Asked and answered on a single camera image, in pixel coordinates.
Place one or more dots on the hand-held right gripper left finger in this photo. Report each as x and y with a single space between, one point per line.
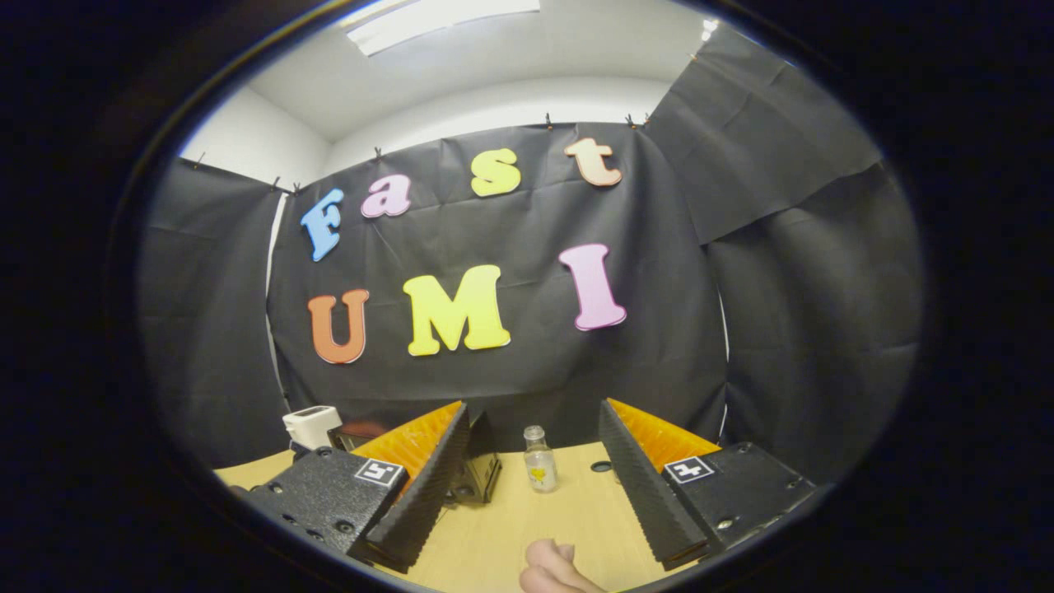
428 494

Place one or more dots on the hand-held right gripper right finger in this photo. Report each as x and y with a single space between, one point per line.
646 494

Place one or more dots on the black electric oven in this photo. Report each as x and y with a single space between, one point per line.
482 469

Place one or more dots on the clear glass bottle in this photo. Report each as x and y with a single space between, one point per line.
541 465

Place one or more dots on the white toaster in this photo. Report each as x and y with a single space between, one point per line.
311 427

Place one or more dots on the black backdrop cloth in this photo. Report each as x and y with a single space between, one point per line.
527 379

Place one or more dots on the small ceiling light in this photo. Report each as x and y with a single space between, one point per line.
708 29

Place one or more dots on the long ceiling light panel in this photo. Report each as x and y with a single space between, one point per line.
436 21

